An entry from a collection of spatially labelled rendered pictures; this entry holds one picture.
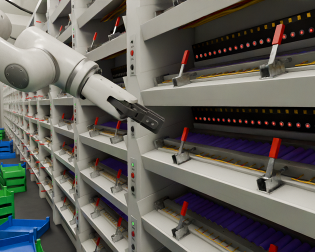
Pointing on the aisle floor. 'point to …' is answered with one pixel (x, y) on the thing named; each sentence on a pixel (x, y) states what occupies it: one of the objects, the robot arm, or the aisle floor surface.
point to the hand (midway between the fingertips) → (153, 121)
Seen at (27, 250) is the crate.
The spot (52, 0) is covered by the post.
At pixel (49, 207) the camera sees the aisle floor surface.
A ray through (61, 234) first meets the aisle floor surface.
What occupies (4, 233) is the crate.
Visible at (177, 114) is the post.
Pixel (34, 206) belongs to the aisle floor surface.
